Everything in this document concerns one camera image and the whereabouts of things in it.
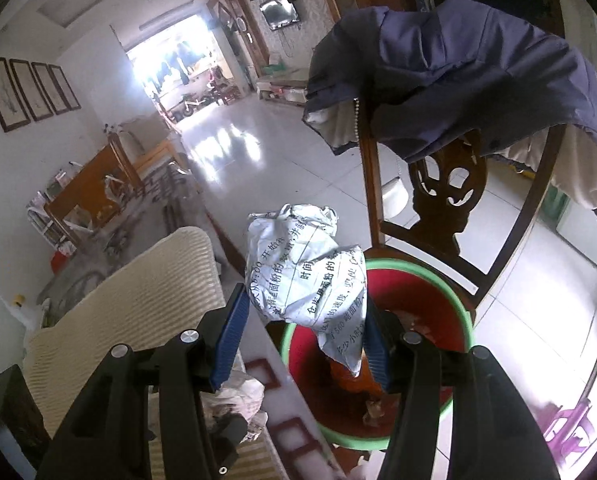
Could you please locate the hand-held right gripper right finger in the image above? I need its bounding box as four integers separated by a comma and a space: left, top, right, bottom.
363, 296, 561, 480

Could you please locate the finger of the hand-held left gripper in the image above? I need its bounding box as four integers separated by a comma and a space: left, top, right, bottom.
206, 412, 249, 476

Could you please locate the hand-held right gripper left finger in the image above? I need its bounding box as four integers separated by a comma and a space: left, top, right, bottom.
37, 282, 252, 480

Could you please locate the orange snack bag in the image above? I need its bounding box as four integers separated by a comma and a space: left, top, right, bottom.
325, 357, 386, 406

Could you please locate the red bin with green rim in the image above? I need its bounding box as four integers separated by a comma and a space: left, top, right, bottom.
280, 258, 475, 453

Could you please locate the large printed paper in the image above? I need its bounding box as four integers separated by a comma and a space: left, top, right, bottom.
246, 202, 368, 378

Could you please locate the small crumpled paper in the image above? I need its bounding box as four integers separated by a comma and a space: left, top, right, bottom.
201, 367, 269, 443

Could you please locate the white bowl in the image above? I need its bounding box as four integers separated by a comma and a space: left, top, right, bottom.
382, 177, 410, 218

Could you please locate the carved wooden chair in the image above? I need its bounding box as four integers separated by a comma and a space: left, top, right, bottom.
358, 95, 566, 311

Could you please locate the purple plastic stool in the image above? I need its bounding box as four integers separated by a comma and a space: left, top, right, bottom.
541, 395, 596, 448

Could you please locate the white metal rack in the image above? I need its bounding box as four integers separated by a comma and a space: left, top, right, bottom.
26, 190, 79, 256

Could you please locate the wooden bench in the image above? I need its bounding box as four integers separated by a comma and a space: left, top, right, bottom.
43, 135, 189, 246

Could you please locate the low television cabinet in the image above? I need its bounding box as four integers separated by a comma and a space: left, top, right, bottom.
256, 67, 311, 108

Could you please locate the row of hanging clothes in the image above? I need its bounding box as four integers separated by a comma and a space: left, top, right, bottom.
148, 42, 214, 93

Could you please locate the blue padded jacket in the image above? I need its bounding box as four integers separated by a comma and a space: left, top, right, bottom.
302, 0, 597, 223

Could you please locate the wall television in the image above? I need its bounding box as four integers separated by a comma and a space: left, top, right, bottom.
259, 0, 300, 31

